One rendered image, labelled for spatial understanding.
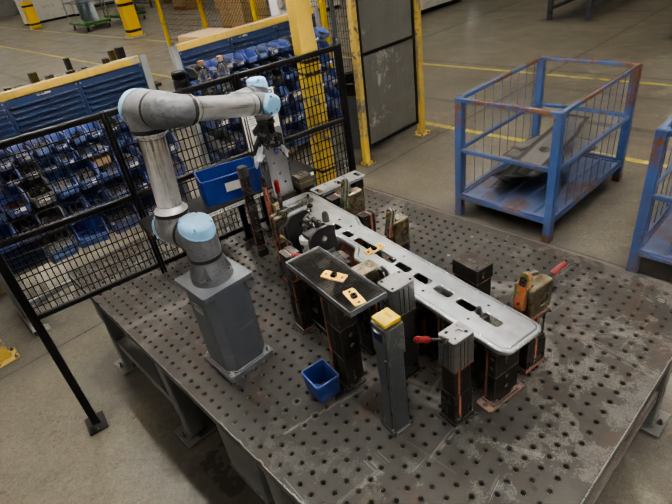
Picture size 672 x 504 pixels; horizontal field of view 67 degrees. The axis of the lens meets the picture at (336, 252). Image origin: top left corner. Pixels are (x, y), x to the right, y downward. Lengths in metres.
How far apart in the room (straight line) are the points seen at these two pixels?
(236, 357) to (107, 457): 1.21
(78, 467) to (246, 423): 1.35
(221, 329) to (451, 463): 0.89
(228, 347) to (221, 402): 0.20
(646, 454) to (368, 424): 1.37
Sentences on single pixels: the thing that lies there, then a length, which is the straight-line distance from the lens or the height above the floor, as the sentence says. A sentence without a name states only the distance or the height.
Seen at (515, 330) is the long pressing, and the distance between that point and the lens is 1.63.
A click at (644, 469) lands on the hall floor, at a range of 2.66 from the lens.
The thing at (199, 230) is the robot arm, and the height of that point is 1.31.
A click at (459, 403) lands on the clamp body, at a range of 1.69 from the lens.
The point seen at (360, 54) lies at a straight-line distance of 4.94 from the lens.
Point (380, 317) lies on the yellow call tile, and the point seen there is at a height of 1.16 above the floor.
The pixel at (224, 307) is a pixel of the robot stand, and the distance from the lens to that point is 1.83.
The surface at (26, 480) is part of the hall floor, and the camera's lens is 3.15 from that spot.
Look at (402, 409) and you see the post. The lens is 1.68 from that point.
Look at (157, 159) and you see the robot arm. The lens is 1.76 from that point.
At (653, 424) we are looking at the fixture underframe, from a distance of 2.80.
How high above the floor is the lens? 2.09
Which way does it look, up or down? 33 degrees down
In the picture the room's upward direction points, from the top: 9 degrees counter-clockwise
